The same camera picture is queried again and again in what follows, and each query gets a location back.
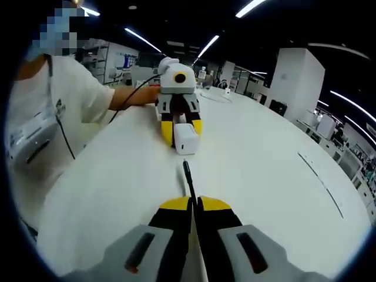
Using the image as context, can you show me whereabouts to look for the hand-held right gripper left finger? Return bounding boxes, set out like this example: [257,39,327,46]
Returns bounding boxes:
[66,196,194,282]

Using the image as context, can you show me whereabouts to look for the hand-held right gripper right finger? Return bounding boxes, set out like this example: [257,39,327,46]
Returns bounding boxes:
[196,195,331,282]

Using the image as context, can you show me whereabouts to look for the white charger adapter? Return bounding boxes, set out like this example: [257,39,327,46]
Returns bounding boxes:
[172,122,200,156]

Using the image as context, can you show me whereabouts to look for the black Type-C cable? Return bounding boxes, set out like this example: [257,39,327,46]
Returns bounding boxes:
[182,159,209,282]

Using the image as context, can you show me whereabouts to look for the ceiling strip light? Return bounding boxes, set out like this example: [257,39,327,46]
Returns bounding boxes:
[196,34,220,59]
[330,89,376,123]
[234,0,267,18]
[344,115,376,139]
[124,27,163,54]

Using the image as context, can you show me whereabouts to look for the black cabinet box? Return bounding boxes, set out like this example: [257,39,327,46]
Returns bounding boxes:
[268,99,288,118]

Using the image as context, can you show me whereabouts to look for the person in white shirt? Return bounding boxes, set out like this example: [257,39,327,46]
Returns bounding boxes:
[5,53,116,233]

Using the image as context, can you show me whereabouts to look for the white square column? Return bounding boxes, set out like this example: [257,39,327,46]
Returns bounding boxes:
[266,48,326,118]

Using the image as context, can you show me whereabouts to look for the white cabinet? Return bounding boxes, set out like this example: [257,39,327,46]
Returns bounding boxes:
[318,116,336,139]

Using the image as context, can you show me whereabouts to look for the white chest device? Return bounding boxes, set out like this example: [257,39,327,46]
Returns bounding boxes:
[8,110,59,167]

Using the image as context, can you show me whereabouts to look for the thin white cable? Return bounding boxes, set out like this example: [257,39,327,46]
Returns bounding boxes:
[200,88,234,105]

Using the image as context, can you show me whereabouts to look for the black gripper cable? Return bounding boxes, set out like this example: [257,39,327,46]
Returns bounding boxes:
[108,75,162,124]

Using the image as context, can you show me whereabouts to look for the dark neck strap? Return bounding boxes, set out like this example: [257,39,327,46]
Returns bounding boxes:
[46,54,76,160]

